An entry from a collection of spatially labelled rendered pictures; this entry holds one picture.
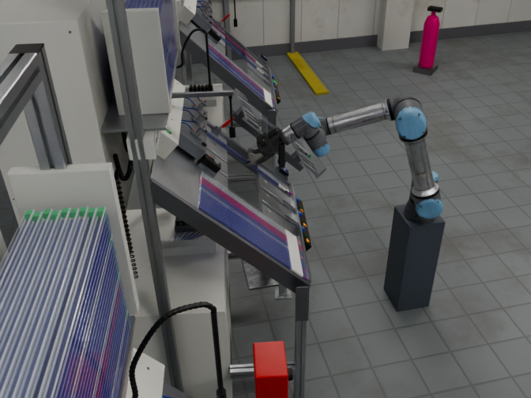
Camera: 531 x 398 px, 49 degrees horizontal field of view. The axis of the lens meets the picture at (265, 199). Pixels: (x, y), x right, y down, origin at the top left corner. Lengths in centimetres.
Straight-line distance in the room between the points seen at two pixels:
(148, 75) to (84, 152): 30
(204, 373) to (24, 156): 114
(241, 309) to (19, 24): 190
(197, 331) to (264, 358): 51
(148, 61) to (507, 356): 215
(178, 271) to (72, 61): 103
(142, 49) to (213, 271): 100
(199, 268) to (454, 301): 147
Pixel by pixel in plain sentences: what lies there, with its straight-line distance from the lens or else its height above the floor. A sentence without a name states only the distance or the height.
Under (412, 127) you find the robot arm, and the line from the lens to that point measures 238.
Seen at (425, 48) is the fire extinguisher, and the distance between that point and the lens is 587.
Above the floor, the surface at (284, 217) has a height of 77.
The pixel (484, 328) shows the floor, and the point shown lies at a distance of 315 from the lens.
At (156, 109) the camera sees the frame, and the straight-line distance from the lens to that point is 184.
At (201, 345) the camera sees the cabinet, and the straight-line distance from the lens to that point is 233.
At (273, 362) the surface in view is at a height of 78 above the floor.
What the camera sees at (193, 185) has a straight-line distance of 204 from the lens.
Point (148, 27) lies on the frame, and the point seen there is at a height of 166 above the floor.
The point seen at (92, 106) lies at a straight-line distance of 175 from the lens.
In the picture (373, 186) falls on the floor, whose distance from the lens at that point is 403.
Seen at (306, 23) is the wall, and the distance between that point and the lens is 625.
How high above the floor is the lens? 218
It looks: 34 degrees down
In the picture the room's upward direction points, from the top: 1 degrees counter-clockwise
